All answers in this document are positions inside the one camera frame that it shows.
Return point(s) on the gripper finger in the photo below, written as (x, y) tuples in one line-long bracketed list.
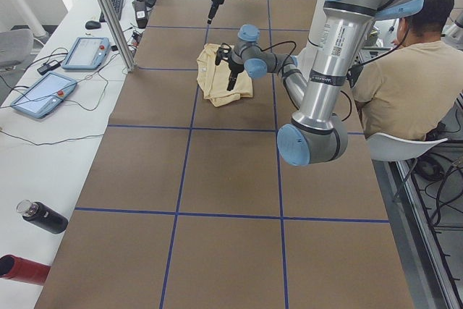
[(212, 13), (232, 81)]

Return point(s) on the cream long-sleeve printed shirt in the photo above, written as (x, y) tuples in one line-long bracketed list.
[(213, 80)]

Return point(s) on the orange terminal board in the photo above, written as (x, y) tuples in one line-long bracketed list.
[(136, 38)]

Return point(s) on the black keyboard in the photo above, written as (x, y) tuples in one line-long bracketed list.
[(114, 3)]

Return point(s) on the black computer mouse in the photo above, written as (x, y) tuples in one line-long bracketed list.
[(92, 25)]

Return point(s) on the blue teach pendant far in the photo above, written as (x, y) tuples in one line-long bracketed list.
[(87, 54)]

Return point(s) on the blue teach pendant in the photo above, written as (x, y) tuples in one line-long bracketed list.
[(87, 54), (41, 98)]

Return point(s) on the white chair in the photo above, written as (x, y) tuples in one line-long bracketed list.
[(384, 147)]

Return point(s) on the small black adapter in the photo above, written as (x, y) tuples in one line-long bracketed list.
[(48, 67)]

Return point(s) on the blue teach pendant near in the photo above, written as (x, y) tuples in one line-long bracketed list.
[(41, 98)]

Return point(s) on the seated person beige shirt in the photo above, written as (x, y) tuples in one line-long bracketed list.
[(408, 92)]

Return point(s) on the black steel-capped water bottle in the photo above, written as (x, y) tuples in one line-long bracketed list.
[(42, 216)]

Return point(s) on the red water bottle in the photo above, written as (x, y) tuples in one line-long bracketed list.
[(23, 270)]

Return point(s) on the aluminium frame post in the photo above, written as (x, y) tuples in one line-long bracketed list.
[(117, 33)]

